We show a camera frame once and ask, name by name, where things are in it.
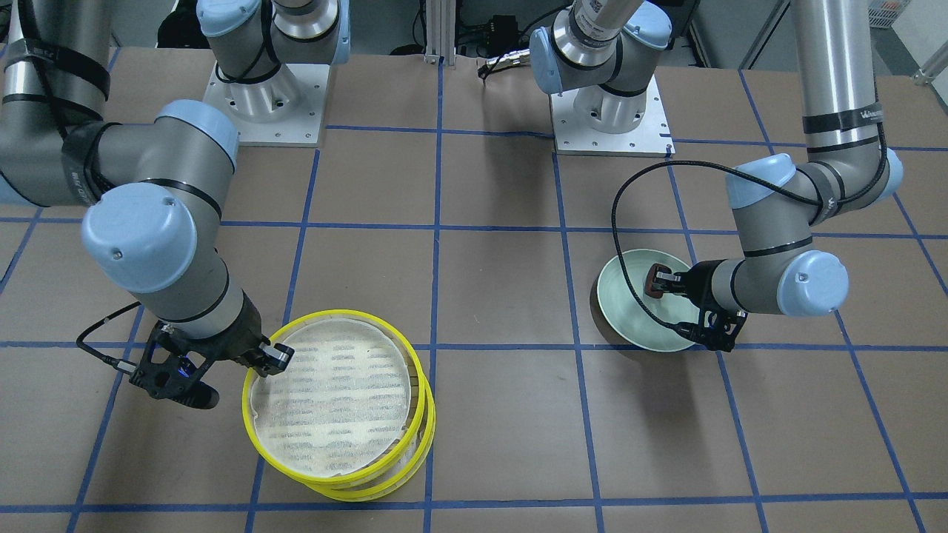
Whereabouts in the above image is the light green plate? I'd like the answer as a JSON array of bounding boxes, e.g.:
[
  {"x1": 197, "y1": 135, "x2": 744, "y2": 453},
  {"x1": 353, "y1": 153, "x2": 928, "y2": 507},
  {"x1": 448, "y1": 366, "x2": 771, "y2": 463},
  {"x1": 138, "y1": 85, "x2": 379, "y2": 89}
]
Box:
[{"x1": 596, "y1": 249, "x2": 704, "y2": 353}]

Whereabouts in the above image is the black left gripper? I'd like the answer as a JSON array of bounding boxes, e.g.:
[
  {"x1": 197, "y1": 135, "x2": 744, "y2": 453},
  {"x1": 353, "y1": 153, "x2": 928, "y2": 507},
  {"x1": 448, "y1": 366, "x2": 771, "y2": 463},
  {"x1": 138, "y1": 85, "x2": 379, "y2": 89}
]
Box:
[{"x1": 651, "y1": 260, "x2": 747, "y2": 352}]

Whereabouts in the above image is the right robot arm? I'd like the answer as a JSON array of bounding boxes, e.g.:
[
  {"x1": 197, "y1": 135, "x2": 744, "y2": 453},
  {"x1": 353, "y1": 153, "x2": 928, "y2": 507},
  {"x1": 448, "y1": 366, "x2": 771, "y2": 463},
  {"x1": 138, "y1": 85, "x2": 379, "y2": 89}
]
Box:
[{"x1": 2, "y1": 1, "x2": 351, "y2": 409}]

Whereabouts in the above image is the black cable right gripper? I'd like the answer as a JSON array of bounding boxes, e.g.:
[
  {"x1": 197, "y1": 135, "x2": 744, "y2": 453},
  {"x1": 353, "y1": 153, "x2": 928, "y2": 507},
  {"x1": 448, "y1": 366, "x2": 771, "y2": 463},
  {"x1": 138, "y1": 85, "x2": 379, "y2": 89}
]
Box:
[{"x1": 76, "y1": 300, "x2": 145, "y2": 375}]

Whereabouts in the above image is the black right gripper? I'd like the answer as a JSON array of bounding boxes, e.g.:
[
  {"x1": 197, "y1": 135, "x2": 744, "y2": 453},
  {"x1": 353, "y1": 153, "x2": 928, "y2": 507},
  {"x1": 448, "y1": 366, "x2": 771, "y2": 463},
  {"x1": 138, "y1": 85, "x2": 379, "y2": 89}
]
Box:
[{"x1": 129, "y1": 295, "x2": 294, "y2": 409}]

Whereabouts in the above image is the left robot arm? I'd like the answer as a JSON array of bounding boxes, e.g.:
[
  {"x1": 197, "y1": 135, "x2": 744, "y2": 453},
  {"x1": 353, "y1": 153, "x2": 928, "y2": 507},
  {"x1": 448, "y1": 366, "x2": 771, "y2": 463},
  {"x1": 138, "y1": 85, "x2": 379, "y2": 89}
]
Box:
[{"x1": 529, "y1": 1, "x2": 904, "y2": 353}]

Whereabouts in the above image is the yellow steamer basket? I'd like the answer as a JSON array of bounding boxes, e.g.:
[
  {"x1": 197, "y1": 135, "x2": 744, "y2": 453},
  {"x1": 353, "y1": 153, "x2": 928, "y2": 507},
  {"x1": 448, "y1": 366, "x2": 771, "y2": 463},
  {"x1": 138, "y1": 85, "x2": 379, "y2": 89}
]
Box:
[
  {"x1": 293, "y1": 372, "x2": 436, "y2": 503},
  {"x1": 241, "y1": 309, "x2": 424, "y2": 483}
]

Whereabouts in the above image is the brown bun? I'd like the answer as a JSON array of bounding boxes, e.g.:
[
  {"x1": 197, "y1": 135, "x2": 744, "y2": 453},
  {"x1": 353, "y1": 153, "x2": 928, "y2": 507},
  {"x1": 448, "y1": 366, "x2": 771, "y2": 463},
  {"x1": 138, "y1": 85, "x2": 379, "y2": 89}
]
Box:
[{"x1": 644, "y1": 263, "x2": 672, "y2": 299}]

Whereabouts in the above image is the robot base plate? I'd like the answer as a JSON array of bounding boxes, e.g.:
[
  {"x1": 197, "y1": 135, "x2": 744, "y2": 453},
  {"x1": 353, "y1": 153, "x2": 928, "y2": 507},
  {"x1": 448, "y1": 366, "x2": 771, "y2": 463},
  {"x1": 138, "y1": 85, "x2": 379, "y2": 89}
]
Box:
[
  {"x1": 203, "y1": 64, "x2": 332, "y2": 148},
  {"x1": 550, "y1": 77, "x2": 676, "y2": 158}
]

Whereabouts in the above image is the aluminium frame post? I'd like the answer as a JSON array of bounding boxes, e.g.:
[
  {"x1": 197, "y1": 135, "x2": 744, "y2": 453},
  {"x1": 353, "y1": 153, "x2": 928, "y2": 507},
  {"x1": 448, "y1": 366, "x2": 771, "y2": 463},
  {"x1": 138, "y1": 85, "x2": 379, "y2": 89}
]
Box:
[{"x1": 424, "y1": 0, "x2": 457, "y2": 67}]

